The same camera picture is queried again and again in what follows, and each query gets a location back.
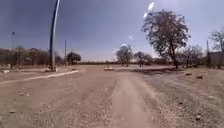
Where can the thin dark pole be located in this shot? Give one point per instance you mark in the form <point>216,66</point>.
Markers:
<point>65,51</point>

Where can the gravel dirt road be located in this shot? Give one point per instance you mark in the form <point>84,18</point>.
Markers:
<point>126,96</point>

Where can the thin lamp pole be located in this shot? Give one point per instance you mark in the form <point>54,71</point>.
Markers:
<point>13,46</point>

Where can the small tree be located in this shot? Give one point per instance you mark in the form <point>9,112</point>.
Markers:
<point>124,55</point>
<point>140,57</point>

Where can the thick grey pole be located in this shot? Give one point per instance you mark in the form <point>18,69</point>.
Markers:
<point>53,36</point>

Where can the bare dirt ground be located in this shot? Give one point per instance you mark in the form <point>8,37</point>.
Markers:
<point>20,74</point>

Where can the bushy dark tree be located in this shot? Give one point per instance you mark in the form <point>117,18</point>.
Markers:
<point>73,57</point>

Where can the large leafy tree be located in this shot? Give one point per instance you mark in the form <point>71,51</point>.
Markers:
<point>166,31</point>

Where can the pale concrete kerb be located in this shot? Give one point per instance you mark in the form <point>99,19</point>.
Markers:
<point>40,76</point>

